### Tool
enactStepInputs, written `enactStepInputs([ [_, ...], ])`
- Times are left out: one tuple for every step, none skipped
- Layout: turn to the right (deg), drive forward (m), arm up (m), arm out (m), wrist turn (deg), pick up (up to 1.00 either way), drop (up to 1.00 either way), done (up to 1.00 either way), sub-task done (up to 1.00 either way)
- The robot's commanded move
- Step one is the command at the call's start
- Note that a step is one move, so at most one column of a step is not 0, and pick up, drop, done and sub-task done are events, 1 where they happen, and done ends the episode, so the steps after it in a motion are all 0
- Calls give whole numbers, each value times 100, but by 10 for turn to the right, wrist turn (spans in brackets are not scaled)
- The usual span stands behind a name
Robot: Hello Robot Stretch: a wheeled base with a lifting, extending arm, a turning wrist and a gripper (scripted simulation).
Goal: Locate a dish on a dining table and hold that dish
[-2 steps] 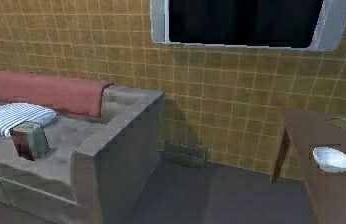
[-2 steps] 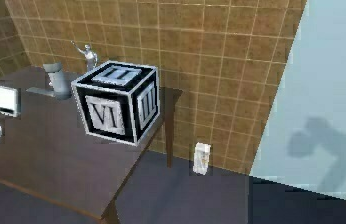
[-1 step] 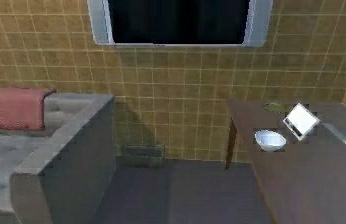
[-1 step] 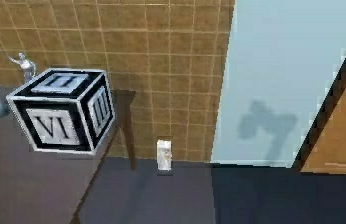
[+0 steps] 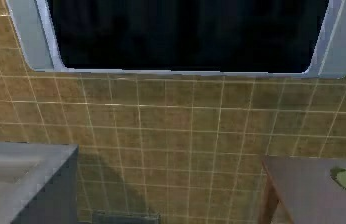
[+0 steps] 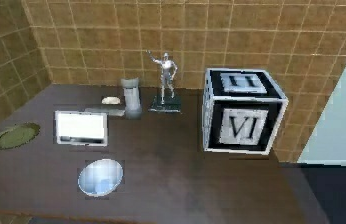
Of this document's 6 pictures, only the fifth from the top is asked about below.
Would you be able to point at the brown wooden dining table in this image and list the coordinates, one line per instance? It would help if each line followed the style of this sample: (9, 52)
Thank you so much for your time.
(314, 193)

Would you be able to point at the grey framed dark window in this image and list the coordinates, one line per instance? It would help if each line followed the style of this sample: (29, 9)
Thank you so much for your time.
(187, 33)

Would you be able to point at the grey sink counter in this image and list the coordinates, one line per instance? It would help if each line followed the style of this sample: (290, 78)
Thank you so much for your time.
(21, 180)

